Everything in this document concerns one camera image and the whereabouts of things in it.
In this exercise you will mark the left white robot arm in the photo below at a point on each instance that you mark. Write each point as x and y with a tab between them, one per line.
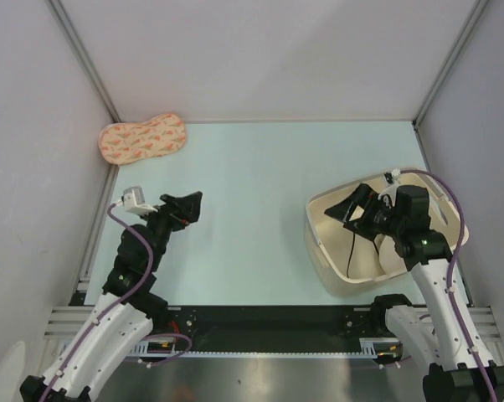
127	312

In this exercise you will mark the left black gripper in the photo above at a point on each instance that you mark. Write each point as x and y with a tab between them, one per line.
179	211

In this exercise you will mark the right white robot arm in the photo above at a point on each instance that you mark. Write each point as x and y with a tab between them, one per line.
456	364

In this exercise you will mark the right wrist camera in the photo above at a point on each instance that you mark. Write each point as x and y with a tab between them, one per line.
391	177

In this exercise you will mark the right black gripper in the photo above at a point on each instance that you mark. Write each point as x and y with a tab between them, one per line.
367	198

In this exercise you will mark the cream plastic laundry basket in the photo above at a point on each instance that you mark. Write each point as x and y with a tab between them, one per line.
347	264

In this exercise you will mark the aluminium frame rail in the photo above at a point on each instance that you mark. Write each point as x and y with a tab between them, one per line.
65	322

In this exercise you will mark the pink floral laundry bag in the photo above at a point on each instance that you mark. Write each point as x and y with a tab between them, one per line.
126	143

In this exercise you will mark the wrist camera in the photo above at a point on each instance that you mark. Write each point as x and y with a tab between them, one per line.
133	201
391	177

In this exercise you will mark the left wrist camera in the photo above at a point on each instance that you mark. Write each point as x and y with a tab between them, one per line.
133	201

